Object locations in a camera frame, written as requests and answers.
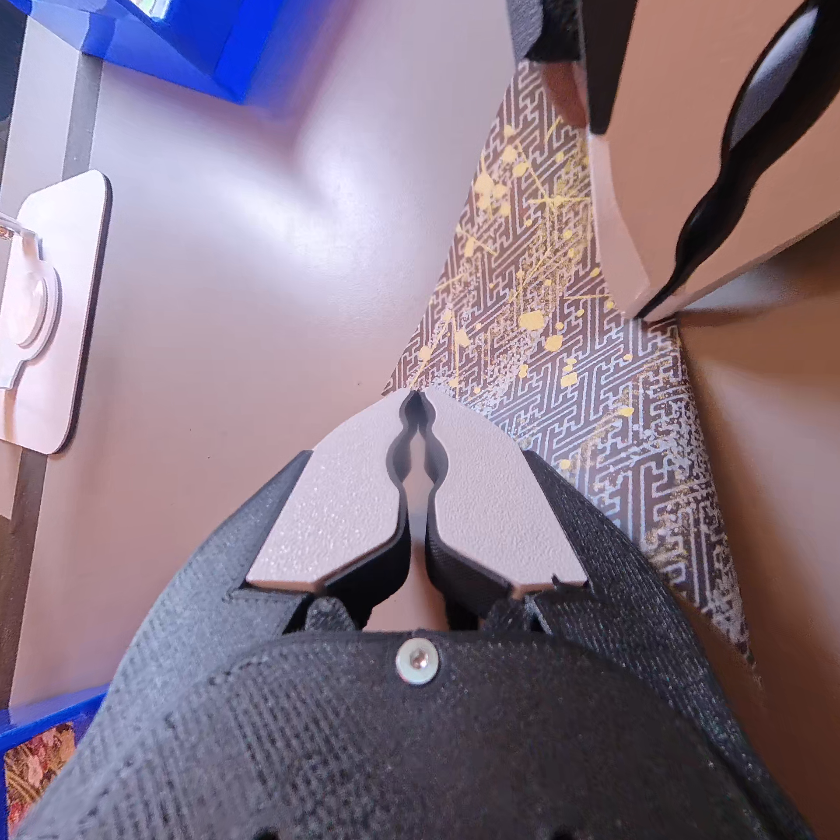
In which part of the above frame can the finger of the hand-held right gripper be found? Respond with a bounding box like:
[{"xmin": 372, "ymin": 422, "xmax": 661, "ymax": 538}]
[
  {"xmin": 644, "ymin": 14, "xmax": 840, "ymax": 324},
  {"xmin": 584, "ymin": 0, "xmax": 804, "ymax": 324}
]

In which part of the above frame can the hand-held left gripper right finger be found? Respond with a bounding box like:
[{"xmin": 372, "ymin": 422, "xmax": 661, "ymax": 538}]
[{"xmin": 420, "ymin": 390, "xmax": 589, "ymax": 628}]

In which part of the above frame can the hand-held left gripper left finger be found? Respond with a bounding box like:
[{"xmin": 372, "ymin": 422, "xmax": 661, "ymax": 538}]
[{"xmin": 247, "ymin": 392, "xmax": 418, "ymax": 628}]

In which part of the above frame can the yellow backed black patterned paper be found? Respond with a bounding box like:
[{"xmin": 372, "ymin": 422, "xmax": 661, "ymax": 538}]
[{"xmin": 385, "ymin": 59, "xmax": 757, "ymax": 665}]

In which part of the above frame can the blue plastic bin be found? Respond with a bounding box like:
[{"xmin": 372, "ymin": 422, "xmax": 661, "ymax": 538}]
[
  {"xmin": 7, "ymin": 0, "xmax": 358, "ymax": 106},
  {"xmin": 0, "ymin": 686, "xmax": 110, "ymax": 840}
]

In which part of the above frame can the person's right hand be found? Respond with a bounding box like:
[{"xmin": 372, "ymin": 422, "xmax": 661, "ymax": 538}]
[{"xmin": 540, "ymin": 59, "xmax": 590, "ymax": 132}]

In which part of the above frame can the white stand plate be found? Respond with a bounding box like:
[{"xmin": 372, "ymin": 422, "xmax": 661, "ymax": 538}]
[{"xmin": 0, "ymin": 168, "xmax": 114, "ymax": 458}]

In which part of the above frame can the stack of patterned papers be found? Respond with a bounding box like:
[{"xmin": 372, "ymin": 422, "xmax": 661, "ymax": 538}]
[{"xmin": 6, "ymin": 722, "xmax": 80, "ymax": 830}]

